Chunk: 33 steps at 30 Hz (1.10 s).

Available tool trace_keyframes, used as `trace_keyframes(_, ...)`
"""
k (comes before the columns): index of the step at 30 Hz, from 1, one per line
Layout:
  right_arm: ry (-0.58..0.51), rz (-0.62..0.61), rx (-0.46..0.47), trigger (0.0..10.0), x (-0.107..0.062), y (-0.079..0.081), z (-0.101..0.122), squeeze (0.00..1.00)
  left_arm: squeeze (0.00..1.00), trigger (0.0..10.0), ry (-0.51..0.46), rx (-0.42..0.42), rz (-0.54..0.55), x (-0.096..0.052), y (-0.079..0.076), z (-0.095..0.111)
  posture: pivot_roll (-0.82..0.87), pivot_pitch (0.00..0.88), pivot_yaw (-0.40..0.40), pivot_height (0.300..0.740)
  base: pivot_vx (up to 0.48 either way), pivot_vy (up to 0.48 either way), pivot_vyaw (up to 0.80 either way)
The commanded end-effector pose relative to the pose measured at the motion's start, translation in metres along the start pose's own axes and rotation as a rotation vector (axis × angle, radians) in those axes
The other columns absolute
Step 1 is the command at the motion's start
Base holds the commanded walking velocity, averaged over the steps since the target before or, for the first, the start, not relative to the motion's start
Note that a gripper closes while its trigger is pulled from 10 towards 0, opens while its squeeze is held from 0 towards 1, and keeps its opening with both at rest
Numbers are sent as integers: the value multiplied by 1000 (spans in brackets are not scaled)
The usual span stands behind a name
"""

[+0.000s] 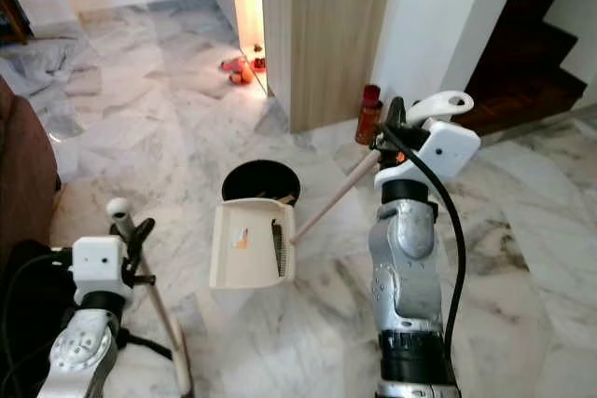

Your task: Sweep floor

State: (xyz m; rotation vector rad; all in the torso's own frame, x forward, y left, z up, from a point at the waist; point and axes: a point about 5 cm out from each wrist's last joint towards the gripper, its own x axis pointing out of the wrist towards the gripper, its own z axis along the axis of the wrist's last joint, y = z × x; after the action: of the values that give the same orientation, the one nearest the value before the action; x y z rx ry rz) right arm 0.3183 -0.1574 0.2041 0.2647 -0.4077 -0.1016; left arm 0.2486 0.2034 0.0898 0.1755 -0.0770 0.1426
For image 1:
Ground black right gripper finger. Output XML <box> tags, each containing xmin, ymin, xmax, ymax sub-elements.
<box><xmin>382</xmin><ymin>97</ymin><xmax>410</xmax><ymax>142</ymax></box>

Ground beige plastic broom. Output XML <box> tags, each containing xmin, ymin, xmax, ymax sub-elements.
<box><xmin>104</xmin><ymin>197</ymin><xmax>193</xmax><ymax>398</ymax></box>

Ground beige long-handled dustpan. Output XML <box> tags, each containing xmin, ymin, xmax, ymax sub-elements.
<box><xmin>208</xmin><ymin>90</ymin><xmax>477</xmax><ymax>290</ymax></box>

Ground red spray can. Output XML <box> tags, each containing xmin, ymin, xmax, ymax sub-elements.
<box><xmin>354</xmin><ymin>84</ymin><xmax>383</xmax><ymax>145</ymax></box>

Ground light wooden cabinet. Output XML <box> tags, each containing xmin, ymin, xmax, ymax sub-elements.
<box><xmin>207</xmin><ymin>0</ymin><xmax>399</xmax><ymax>133</ymax></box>

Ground black round waste bin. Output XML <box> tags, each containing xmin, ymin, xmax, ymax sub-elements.
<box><xmin>221</xmin><ymin>159</ymin><xmax>301</xmax><ymax>205</ymax></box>

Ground brown sofa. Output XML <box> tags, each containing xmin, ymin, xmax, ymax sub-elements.
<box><xmin>0</xmin><ymin>76</ymin><xmax>62</xmax><ymax>278</ymax></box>

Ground small red toy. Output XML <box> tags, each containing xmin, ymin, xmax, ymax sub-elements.
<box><xmin>250</xmin><ymin>42</ymin><xmax>267</xmax><ymax>73</ymax></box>

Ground dark wooden stairs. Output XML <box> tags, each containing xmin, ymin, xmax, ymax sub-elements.
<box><xmin>462</xmin><ymin>0</ymin><xmax>589</xmax><ymax>136</ymax></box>

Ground orange toy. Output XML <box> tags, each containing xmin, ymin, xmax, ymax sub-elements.
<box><xmin>220</xmin><ymin>56</ymin><xmax>255</xmax><ymax>87</ymax></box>

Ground dark wooden furniture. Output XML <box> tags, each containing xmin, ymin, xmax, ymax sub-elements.
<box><xmin>0</xmin><ymin>0</ymin><xmax>32</xmax><ymax>45</ymax></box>

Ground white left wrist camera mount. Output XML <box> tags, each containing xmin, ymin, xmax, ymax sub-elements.
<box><xmin>72</xmin><ymin>236</ymin><xmax>132</xmax><ymax>298</ymax></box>

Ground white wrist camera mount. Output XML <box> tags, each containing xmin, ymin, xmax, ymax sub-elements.
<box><xmin>72</xmin><ymin>236</ymin><xmax>132</xmax><ymax>298</ymax></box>
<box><xmin>375</xmin><ymin>119</ymin><xmax>482</xmax><ymax>190</ymax></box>

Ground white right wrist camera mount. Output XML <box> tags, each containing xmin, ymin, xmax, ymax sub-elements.
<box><xmin>375</xmin><ymin>119</ymin><xmax>482</xmax><ymax>190</ymax></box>

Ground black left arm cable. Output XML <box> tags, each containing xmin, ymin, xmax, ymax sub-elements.
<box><xmin>0</xmin><ymin>244</ymin><xmax>76</xmax><ymax>398</ymax></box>

